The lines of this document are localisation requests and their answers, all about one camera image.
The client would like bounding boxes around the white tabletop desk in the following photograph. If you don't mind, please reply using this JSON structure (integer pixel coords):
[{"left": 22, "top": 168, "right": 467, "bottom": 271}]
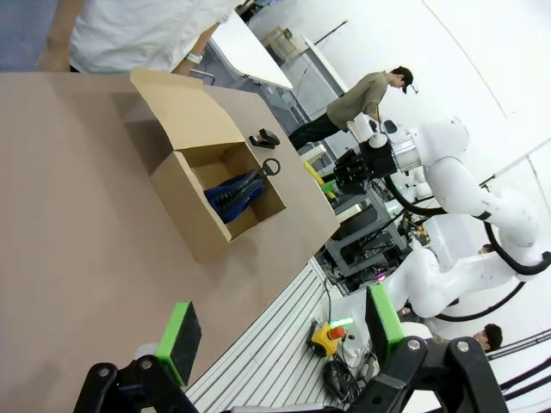
[{"left": 209, "top": 10, "right": 294, "bottom": 92}]

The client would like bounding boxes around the bystander with black cap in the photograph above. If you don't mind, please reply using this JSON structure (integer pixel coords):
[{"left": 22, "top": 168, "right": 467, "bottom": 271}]
[{"left": 288, "top": 65, "right": 419, "bottom": 151}]

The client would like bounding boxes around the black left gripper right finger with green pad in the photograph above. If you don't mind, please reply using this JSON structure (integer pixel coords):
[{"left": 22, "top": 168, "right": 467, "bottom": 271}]
[{"left": 348, "top": 284, "right": 509, "bottom": 413}]

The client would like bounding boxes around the yellow emergency stop button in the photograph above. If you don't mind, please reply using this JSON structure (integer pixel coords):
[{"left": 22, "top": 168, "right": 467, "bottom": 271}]
[{"left": 306, "top": 320, "right": 347, "bottom": 358}]

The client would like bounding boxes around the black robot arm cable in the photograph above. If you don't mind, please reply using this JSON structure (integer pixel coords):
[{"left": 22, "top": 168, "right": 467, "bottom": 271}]
[{"left": 384, "top": 174, "right": 551, "bottom": 323}]

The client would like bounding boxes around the person's left forearm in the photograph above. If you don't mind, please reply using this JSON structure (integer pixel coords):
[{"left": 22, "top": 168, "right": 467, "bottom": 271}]
[{"left": 189, "top": 21, "right": 221, "bottom": 59}]

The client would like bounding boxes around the blue zippered pencil case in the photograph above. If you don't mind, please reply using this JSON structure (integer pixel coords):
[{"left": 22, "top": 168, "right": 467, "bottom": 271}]
[{"left": 203, "top": 157, "right": 282, "bottom": 224}]

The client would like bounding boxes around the black cable bundle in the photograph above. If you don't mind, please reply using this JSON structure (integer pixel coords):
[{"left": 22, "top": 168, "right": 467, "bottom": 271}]
[{"left": 322, "top": 355, "right": 381, "bottom": 404}]

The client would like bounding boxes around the black frame equipment rack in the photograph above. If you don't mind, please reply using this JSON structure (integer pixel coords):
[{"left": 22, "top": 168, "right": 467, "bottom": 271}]
[{"left": 325, "top": 188, "right": 417, "bottom": 287}]

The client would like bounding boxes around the brown cardboard box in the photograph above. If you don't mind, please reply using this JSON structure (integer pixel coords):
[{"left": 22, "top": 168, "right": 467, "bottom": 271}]
[{"left": 124, "top": 67, "right": 288, "bottom": 264}]

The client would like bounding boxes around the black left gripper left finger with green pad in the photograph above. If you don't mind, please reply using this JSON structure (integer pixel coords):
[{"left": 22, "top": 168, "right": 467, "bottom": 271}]
[{"left": 72, "top": 300, "right": 202, "bottom": 413}]

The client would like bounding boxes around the seated person with dark hair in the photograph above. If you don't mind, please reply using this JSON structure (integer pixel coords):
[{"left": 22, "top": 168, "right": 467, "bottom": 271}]
[{"left": 472, "top": 323, "right": 505, "bottom": 354}]

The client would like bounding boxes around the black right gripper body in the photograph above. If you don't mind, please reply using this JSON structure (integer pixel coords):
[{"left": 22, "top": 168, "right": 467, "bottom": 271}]
[{"left": 333, "top": 140, "right": 395, "bottom": 195}]

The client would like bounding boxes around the person's right forearm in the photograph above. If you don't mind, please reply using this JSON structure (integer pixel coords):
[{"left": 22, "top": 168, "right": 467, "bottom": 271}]
[{"left": 35, "top": 0, "right": 85, "bottom": 72}]

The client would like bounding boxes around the person in white t-shirt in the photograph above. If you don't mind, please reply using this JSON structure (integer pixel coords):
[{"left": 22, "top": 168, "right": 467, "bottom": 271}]
[{"left": 68, "top": 0, "right": 242, "bottom": 74}]

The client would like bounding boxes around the small black stapler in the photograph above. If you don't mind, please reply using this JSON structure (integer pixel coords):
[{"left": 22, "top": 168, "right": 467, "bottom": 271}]
[{"left": 248, "top": 127, "right": 282, "bottom": 151}]

